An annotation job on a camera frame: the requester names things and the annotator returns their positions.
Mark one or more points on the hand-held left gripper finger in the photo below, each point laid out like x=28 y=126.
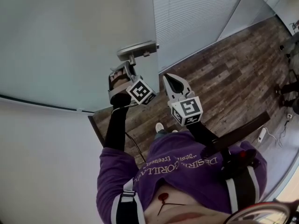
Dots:
x=132 y=72
x=121 y=67

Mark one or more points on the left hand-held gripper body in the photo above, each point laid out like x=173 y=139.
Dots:
x=141 y=91

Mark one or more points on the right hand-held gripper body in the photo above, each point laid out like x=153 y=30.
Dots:
x=189 y=109

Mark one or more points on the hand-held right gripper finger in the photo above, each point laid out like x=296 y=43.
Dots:
x=186 y=87
x=165 y=88

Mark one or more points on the frosted glass door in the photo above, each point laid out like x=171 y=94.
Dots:
x=70 y=43

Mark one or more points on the person's right forearm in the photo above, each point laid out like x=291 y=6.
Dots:
x=201 y=136

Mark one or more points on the person's left forearm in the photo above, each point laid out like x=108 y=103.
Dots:
x=116 y=129

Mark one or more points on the person's left hand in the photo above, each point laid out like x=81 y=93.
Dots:
x=119 y=80

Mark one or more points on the person's right white shoe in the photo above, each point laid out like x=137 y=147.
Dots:
x=174 y=131

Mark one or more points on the person's white shoe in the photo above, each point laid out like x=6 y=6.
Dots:
x=159 y=127
x=174 y=131

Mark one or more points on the person's left white shoe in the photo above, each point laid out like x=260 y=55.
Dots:
x=159 y=127

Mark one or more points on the blue jeans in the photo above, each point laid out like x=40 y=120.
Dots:
x=161 y=134

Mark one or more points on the glass partition with blinds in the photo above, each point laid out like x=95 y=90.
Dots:
x=187 y=20

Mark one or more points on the purple printed shirt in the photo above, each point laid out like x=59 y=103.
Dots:
x=187 y=178

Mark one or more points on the small white plug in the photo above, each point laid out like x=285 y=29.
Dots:
x=289 y=116

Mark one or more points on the person's face and neck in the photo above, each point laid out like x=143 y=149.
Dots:
x=191 y=211

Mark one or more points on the person's eyeglasses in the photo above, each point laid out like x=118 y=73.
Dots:
x=259 y=209

